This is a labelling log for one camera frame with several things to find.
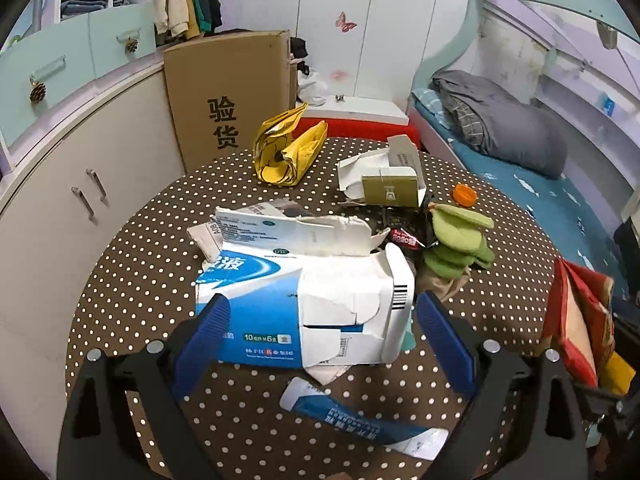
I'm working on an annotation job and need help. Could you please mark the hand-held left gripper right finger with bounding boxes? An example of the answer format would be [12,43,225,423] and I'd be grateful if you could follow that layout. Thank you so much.
[416,290,588,480]

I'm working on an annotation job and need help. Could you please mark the blue plaid pillow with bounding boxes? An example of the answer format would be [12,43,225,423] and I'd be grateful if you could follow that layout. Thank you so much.
[412,87,451,126]

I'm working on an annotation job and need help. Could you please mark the white wall shelves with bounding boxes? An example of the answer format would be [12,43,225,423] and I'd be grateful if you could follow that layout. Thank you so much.
[535,50,640,171]

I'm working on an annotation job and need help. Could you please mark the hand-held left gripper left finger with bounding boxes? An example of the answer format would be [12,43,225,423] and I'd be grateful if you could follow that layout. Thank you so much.
[57,292,233,480]

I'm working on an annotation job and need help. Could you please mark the cream jacket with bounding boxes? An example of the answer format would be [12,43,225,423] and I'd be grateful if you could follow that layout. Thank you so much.
[150,0,193,41]

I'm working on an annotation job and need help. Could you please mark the white plastic bag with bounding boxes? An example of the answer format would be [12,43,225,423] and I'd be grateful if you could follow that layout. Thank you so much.
[297,72,327,107]

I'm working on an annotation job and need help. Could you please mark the large cardboard box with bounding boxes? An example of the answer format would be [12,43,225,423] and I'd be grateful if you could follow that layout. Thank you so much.
[162,30,298,173]

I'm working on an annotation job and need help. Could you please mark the blue white medicine box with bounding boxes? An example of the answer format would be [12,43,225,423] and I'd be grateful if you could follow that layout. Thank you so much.
[194,240,417,368]

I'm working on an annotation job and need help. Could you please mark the black snack wrapper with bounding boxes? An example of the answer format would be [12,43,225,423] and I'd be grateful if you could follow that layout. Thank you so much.
[380,207,441,251]

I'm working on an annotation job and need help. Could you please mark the green glove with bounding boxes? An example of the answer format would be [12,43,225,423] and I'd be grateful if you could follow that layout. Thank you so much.
[422,202,496,278]

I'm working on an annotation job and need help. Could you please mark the white paper scrap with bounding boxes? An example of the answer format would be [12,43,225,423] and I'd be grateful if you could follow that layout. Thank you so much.
[305,360,353,386]

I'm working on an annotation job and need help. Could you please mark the blue white flat carton strip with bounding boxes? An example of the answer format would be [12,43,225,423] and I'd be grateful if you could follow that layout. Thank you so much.
[279,377,451,461]

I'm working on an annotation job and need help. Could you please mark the white curved cabinet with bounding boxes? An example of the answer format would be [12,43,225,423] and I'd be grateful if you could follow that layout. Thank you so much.
[0,52,201,461]

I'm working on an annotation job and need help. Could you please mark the red bench with white top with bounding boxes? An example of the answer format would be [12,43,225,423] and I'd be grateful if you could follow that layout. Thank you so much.
[292,95,421,148]

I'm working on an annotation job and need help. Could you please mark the grey quilt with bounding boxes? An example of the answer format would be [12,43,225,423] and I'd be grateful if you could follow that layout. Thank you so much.
[431,70,568,180]

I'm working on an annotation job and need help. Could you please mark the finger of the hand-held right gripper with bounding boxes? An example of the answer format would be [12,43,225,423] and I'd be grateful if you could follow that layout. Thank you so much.
[570,381,628,406]

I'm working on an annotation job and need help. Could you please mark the torn white carton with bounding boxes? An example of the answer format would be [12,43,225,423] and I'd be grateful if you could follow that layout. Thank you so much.
[336,135,428,206]

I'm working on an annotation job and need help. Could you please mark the dark blue garment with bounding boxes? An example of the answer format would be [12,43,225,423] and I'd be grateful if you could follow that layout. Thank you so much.
[614,220,640,273]

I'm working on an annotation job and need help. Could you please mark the crumpled yellow paper bag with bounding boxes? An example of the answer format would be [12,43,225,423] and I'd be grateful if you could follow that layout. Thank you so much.
[252,103,329,188]

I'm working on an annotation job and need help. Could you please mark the red snack bag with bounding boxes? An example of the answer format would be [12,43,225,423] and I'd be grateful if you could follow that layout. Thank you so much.
[541,257,617,388]

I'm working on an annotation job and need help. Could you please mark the bed with teal bedspread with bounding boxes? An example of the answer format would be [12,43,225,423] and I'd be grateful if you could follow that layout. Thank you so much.
[407,87,640,311]

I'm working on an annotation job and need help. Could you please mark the olive gold small box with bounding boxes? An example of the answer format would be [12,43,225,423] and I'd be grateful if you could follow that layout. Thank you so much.
[361,167,421,208]

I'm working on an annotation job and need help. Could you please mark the mint drawer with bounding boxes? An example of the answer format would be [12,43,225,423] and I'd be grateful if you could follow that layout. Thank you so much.
[87,2,157,78]
[0,25,96,153]

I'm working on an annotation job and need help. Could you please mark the flattened white medicine carton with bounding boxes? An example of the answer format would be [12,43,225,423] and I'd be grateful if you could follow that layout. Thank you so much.
[187,203,391,261]

